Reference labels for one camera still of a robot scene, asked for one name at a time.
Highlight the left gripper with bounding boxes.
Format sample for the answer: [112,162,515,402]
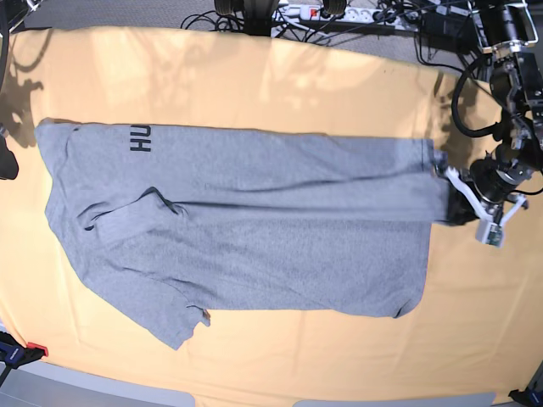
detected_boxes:
[434,152,535,226]

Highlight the grey t-shirt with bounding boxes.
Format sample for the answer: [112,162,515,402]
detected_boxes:
[35,122,448,348]

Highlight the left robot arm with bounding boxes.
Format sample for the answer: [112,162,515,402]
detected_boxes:
[448,1,542,225]

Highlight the black power adapter box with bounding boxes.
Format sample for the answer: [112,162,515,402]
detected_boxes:
[422,13,477,45]

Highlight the red black clamp left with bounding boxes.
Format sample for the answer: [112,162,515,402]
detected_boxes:
[0,332,48,384]

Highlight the black clamp right corner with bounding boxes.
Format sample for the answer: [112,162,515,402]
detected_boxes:
[508,387,543,407]

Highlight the white power strip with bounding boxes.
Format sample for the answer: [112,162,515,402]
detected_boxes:
[272,3,417,31]

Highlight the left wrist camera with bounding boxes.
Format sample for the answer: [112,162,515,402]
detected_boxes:
[476,220,505,248]

